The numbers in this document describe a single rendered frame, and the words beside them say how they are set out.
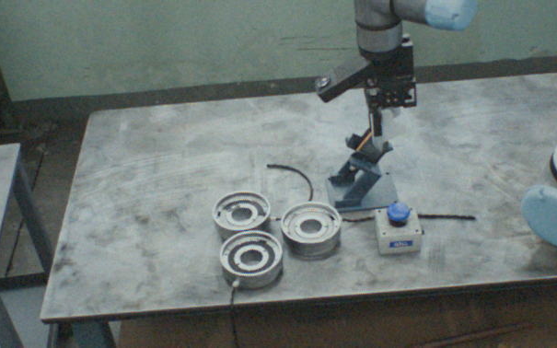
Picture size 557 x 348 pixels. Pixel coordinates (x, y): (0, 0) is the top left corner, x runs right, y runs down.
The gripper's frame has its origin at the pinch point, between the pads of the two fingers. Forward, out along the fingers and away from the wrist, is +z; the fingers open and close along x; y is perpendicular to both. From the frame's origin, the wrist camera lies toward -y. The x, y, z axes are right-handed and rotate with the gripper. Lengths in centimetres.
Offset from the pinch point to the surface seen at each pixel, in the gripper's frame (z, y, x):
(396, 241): 9.1, 0.5, -16.9
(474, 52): 81, 59, 147
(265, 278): 8.0, -22.2, -21.9
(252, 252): 8.5, -24.1, -15.1
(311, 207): 8.4, -12.9, -6.1
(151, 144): 9, -44, 22
